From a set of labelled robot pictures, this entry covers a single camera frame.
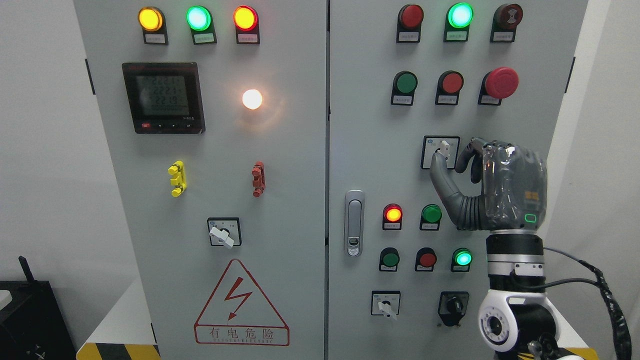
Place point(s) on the gray robotic hand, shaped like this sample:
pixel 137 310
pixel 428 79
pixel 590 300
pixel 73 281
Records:
pixel 514 187

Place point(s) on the gray rotary switch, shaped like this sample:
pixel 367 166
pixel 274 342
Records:
pixel 446 145
pixel 386 304

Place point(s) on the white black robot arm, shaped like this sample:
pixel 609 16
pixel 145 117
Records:
pixel 515 318

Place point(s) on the lit green button lower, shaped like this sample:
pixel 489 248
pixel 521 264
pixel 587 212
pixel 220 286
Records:
pixel 461 260

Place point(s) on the green indicator middle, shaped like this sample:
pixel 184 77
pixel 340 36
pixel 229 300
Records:
pixel 430 219

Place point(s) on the red push button lower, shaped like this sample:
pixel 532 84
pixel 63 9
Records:
pixel 425 260

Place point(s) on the red push button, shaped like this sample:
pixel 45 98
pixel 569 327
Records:
pixel 448 89
pixel 425 260

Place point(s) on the red emergency stop button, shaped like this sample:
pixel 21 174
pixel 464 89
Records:
pixel 498 84

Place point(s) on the lit red indicator middle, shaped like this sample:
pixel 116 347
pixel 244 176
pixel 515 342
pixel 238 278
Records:
pixel 392 216

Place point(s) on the red push button upper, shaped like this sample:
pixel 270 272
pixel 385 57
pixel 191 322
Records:
pixel 448 89

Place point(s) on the green push button lower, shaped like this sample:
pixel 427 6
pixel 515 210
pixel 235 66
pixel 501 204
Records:
pixel 388 260

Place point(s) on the green push button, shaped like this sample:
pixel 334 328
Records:
pixel 388 260
pixel 403 88

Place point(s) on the green push button upper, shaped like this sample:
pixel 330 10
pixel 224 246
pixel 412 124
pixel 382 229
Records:
pixel 403 88

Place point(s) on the dark red buzzer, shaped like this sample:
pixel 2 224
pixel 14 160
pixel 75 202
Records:
pixel 506 19

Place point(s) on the green lit indicator top right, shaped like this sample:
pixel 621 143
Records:
pixel 457 23

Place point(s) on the red indicator light top right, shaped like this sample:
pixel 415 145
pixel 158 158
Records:
pixel 409 24

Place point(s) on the gray electrical cabinet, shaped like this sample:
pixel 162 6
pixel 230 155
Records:
pixel 325 69

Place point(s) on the red terminal connector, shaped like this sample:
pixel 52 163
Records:
pixel 258 182

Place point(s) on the white glowing indicator light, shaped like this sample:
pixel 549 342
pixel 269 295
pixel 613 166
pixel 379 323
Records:
pixel 252 99

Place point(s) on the red electric danger warning sign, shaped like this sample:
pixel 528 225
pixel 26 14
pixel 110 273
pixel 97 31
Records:
pixel 238 313

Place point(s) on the red orange indicator light top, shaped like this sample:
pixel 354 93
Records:
pixel 246 22

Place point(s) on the yellow terminal connector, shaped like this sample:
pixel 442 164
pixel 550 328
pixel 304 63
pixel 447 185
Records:
pixel 178 178

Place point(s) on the green indicator light top left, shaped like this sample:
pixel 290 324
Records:
pixel 201 25

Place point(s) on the black digital power meter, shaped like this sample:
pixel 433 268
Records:
pixel 165 97

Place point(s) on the yellow indicator light top left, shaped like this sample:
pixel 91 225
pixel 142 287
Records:
pixel 153 24

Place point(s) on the black device box with antenna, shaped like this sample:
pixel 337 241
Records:
pixel 31 323

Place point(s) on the black key selector switch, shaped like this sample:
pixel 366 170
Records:
pixel 452 307

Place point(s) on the silver cabinet door handle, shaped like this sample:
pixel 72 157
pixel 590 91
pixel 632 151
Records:
pixel 353 228

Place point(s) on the gray rotary switch left door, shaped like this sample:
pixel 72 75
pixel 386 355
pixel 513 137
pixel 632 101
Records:
pixel 224 232

